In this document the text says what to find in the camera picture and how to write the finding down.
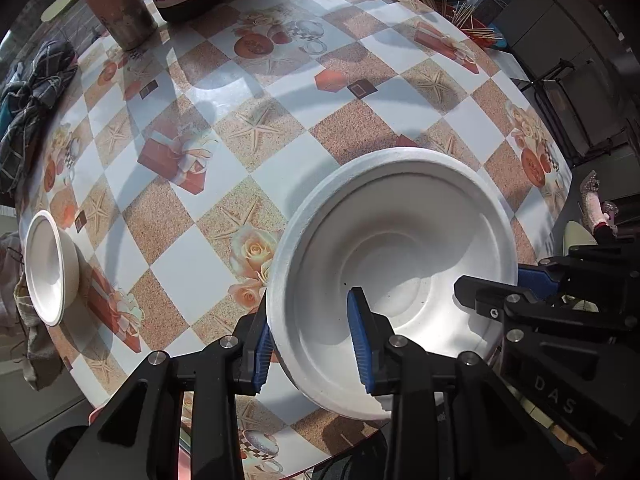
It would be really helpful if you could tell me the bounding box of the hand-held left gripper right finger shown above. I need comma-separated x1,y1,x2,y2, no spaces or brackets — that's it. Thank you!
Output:
346,287,571,480

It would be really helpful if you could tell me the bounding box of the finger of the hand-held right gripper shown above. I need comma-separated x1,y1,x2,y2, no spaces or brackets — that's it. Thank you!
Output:
454,275,617,342
519,242,640,301

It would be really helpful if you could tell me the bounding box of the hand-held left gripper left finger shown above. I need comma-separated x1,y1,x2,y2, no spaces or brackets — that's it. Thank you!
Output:
52,302,276,480

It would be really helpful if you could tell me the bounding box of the white paper bowl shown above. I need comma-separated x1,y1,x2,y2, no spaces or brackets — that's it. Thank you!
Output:
266,147,519,422
24,210,80,327

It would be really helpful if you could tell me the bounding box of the pink glittery shoe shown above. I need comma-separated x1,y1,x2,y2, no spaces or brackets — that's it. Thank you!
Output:
580,170,623,233

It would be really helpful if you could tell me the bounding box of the checkered printed tablecloth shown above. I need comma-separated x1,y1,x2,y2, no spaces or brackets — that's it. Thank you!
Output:
17,0,573,476

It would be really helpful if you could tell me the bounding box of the black metal rack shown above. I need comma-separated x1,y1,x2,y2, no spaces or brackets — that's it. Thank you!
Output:
520,57,640,166

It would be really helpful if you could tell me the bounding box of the beige cloth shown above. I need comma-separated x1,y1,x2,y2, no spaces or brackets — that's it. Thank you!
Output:
0,232,63,391

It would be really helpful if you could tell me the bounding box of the blue plastic object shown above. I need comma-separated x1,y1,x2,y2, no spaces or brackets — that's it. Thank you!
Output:
487,25,511,53

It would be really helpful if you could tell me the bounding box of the red plastic basket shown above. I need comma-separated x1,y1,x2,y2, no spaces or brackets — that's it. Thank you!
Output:
430,2,506,51

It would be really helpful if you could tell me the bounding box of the grey cabinet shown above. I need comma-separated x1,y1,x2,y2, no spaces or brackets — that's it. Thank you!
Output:
492,0,640,126

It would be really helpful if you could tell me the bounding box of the bundle of wooden skewers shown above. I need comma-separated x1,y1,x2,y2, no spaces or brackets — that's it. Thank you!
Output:
417,0,506,48

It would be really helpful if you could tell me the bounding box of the dark plaid cloth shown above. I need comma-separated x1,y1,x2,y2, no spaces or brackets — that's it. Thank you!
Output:
0,40,78,193

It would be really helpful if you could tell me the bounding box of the rusty metal cup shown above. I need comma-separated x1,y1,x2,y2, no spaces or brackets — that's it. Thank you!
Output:
75,0,160,52

